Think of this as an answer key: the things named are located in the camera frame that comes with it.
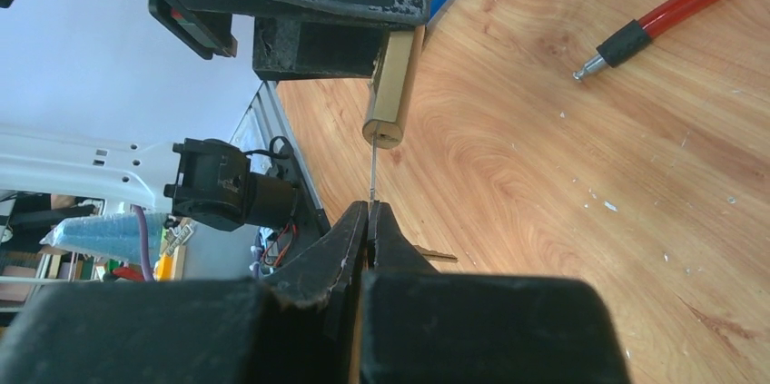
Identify red cable lock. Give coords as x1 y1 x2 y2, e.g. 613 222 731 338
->
573 0 720 82

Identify padlock silver keys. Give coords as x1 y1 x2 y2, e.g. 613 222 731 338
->
369 125 459 263

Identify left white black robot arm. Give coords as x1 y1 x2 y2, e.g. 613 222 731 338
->
1 0 430 231

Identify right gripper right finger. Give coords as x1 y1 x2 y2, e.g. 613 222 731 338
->
360 202 630 383

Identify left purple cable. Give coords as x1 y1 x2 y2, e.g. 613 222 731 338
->
132 205 156 283

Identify brass padlock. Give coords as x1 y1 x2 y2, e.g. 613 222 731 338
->
361 23 427 150

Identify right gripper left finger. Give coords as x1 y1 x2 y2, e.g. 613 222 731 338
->
1 202 369 383

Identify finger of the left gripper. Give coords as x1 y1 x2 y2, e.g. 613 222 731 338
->
252 16 391 81

